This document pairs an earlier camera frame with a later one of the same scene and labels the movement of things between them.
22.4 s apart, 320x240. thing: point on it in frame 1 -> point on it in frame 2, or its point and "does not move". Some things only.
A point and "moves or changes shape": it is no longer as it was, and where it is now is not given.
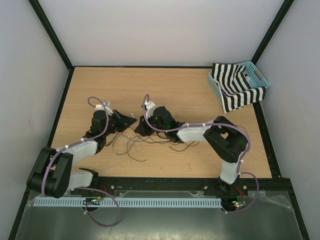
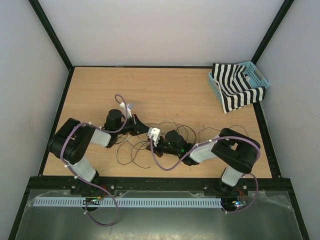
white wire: [116, 155] moves or changes shape
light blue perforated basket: [255, 78] does not move
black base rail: [268, 187] does not move
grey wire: [142, 159] -> [146, 142]
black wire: [154, 138] -> [142, 149]
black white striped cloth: [235, 89] does not move
